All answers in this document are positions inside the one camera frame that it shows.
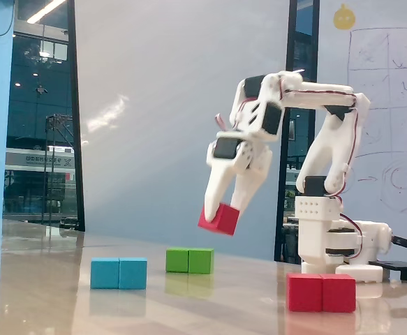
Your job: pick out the white sign with text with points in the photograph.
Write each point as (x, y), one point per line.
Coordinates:
(39, 160)

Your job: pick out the long green block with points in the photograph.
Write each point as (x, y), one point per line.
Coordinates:
(189, 261)

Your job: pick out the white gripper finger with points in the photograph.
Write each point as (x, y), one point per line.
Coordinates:
(218, 188)
(252, 181)

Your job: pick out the long blue block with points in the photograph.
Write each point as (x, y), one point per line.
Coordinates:
(119, 274)

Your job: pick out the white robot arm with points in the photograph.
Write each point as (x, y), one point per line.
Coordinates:
(332, 139)

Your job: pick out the black window frame post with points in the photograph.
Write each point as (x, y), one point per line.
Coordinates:
(75, 122)

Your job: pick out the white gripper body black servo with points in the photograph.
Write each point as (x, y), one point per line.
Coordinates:
(232, 161)

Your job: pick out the small red cube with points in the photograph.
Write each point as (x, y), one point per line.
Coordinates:
(225, 221)

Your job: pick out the long red block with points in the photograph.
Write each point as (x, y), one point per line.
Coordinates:
(322, 293)

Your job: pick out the metal scaffold tower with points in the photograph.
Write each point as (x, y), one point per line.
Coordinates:
(49, 157)

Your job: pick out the yellow round sticker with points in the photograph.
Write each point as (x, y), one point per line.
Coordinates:
(344, 19)

